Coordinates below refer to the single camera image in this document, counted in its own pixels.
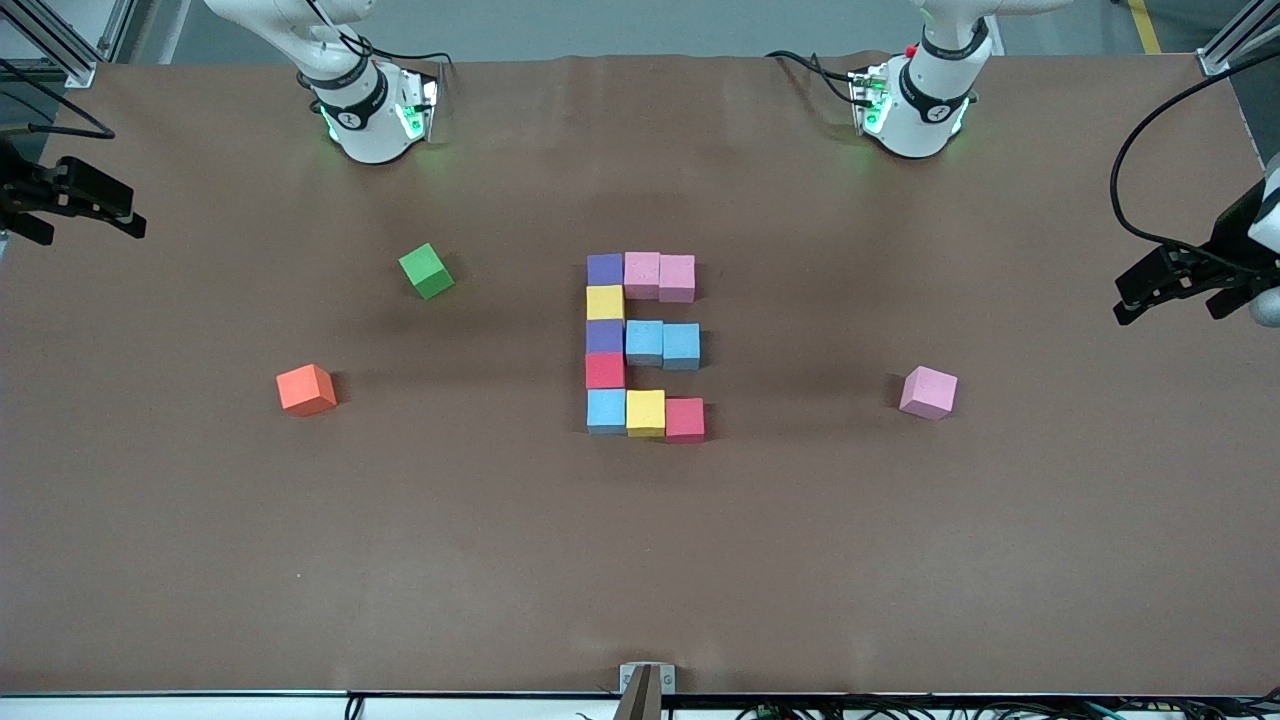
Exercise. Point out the yellow foam cube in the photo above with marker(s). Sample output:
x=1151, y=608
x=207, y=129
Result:
x=604, y=303
x=646, y=412

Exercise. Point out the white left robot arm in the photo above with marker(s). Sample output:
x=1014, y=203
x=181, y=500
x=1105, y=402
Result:
x=915, y=125

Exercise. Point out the red foam cube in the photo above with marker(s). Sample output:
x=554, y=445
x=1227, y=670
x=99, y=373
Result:
x=605, y=370
x=685, y=420

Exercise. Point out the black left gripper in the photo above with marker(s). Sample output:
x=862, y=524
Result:
x=1231, y=240

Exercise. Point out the grey metal camera bracket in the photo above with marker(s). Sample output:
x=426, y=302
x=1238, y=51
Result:
x=645, y=690

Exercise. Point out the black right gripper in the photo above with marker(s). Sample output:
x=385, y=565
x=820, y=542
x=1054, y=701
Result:
x=22, y=190

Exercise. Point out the green foam cube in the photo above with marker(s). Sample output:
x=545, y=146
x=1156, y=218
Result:
x=426, y=272

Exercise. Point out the brown table mat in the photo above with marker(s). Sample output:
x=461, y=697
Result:
x=640, y=560

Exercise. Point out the pink foam cube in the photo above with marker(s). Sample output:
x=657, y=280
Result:
x=928, y=392
x=642, y=275
x=677, y=278

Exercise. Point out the purple foam cube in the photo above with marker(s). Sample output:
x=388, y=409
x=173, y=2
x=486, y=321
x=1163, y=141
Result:
x=604, y=337
x=605, y=269

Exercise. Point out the metal connector box green light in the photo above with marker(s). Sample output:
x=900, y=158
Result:
x=418, y=105
x=868, y=100

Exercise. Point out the orange foam cube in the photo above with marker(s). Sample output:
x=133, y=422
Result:
x=305, y=390

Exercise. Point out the aluminium frame profile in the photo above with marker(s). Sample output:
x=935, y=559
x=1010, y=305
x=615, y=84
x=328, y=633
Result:
x=78, y=70
x=1215, y=62

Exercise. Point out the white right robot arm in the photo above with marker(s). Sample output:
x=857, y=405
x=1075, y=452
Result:
x=365, y=130

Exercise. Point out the blue foam cube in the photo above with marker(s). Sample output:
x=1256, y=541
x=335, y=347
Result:
x=645, y=342
x=606, y=410
x=681, y=346

